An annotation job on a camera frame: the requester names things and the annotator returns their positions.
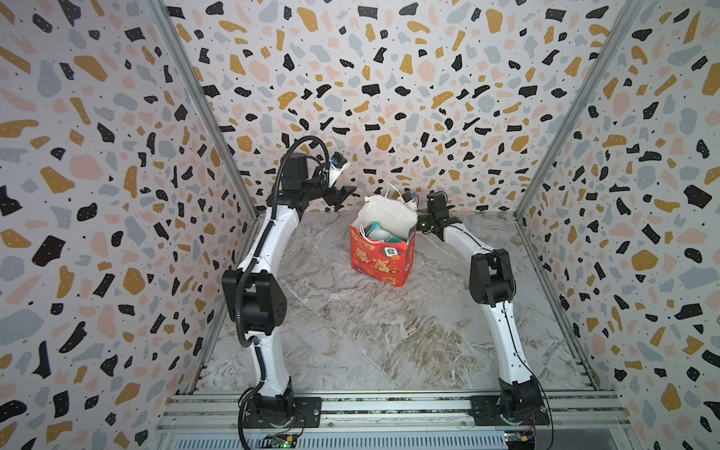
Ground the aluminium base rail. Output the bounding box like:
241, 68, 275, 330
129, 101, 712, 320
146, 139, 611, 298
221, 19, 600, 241
154, 391, 642, 449

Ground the left corner aluminium post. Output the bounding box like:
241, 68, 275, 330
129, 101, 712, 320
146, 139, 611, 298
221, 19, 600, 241
145, 0, 259, 221

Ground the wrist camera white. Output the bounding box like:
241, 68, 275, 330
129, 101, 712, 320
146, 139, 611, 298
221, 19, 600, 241
328, 152, 349, 187
401, 191, 419, 206

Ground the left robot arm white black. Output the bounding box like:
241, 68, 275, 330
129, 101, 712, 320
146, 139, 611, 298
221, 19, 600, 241
221, 152, 356, 428

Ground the red paper gift bag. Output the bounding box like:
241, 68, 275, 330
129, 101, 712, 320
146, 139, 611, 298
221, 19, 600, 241
349, 181, 418, 289

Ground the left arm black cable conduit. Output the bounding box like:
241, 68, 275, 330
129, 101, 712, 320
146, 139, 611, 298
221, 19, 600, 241
234, 134, 331, 450

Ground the right circuit board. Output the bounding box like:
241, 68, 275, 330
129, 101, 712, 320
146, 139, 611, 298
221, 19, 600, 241
504, 431, 536, 450

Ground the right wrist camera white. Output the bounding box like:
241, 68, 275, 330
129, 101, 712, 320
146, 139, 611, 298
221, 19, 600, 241
401, 191, 419, 206

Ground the circuit board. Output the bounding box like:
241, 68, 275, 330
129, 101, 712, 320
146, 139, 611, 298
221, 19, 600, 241
504, 431, 536, 450
260, 433, 298, 449

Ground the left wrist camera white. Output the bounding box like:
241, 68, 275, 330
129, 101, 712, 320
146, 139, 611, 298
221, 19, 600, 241
328, 152, 349, 187

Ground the left circuit board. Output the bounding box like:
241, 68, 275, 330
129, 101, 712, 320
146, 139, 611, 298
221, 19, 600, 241
260, 433, 298, 449

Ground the corner aluminium post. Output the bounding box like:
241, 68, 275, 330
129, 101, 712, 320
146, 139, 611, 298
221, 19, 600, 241
145, 0, 259, 221
513, 0, 645, 221

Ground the right corner aluminium post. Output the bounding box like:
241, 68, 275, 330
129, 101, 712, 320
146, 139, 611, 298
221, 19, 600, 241
513, 0, 645, 221

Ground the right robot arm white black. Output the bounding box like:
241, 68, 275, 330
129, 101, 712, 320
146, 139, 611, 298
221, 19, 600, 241
417, 192, 545, 424

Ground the teal snack packet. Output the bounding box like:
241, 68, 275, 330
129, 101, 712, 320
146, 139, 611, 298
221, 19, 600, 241
361, 221, 404, 244

